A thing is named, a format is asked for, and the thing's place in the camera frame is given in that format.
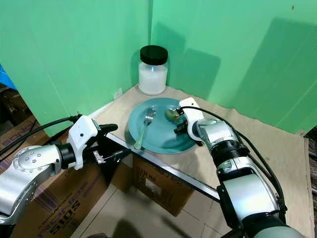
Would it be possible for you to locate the silver metal fork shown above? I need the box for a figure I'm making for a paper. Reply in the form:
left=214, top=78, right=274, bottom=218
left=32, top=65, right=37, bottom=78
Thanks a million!
left=133, top=109, right=156, bottom=151

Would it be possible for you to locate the cardboard box with purple print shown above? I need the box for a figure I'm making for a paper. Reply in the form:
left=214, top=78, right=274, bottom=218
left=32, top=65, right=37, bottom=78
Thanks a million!
left=0, top=123, right=115, bottom=238

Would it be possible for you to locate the glass jar with black lid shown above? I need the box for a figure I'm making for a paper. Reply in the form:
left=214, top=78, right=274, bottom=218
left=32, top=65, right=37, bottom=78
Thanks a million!
left=138, top=45, right=169, bottom=96

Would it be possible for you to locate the blue flat box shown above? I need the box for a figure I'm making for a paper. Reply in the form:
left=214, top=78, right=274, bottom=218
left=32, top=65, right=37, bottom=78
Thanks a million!
left=0, top=64, right=14, bottom=91

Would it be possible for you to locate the black table leg frame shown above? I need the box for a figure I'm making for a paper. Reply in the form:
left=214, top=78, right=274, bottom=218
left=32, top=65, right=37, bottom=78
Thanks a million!
left=220, top=216, right=244, bottom=238

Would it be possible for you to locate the beige table cover sheet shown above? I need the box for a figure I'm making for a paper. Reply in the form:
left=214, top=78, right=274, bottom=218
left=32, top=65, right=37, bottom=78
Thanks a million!
left=95, top=84, right=309, bottom=238

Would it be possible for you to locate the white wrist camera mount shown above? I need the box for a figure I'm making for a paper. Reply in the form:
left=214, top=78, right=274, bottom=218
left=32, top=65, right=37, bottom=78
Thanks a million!
left=178, top=97, right=207, bottom=142
left=67, top=115, right=103, bottom=171

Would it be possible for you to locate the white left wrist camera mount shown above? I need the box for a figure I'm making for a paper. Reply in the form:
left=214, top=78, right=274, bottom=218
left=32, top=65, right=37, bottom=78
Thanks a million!
left=67, top=115, right=103, bottom=171

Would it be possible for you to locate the cardboard box with white label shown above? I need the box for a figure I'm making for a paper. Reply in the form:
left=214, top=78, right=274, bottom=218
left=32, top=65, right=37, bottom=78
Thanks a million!
left=130, top=155, right=195, bottom=217

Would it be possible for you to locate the olive grey robot torso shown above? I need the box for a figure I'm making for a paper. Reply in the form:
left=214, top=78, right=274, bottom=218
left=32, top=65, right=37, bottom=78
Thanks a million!
left=242, top=224, right=306, bottom=238

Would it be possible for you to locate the plain brown cardboard box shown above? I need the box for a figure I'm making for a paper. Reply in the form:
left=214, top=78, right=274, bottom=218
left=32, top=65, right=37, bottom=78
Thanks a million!
left=0, top=85, right=33, bottom=127

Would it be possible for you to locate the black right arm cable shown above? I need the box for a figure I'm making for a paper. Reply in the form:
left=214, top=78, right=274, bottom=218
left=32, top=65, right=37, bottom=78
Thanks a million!
left=197, top=106, right=289, bottom=221

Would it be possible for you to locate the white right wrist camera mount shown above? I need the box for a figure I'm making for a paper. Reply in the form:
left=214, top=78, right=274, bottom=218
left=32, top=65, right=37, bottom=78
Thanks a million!
left=178, top=97, right=207, bottom=142

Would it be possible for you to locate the green backdrop panel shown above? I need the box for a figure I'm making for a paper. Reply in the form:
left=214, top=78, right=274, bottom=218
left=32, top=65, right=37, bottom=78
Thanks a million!
left=149, top=0, right=317, bottom=135
left=0, top=0, right=153, bottom=124

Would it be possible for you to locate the teal round plate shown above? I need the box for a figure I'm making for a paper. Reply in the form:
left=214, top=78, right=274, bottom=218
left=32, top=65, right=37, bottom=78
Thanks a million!
left=128, top=98, right=199, bottom=154

